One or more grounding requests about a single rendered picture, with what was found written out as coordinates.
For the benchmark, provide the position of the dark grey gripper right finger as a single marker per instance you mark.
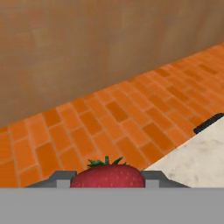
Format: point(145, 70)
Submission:
point(159, 178)

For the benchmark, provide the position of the red strawberry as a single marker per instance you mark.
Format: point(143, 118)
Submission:
point(108, 176)

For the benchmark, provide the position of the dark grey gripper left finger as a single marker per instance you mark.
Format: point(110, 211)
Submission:
point(59, 178)

